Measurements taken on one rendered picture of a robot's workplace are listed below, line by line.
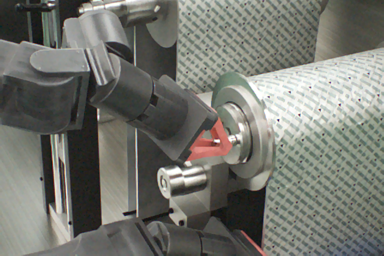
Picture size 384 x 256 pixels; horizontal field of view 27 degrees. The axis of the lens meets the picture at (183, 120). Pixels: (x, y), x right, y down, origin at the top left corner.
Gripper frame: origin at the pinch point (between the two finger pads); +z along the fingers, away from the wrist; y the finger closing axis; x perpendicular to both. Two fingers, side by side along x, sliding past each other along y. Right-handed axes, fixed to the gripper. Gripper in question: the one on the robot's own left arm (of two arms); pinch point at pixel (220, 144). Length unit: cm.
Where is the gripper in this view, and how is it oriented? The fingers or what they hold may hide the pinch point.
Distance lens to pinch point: 94.3
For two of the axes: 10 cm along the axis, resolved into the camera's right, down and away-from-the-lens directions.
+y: 4.9, 4.5, -7.4
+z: 6.6, 3.7, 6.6
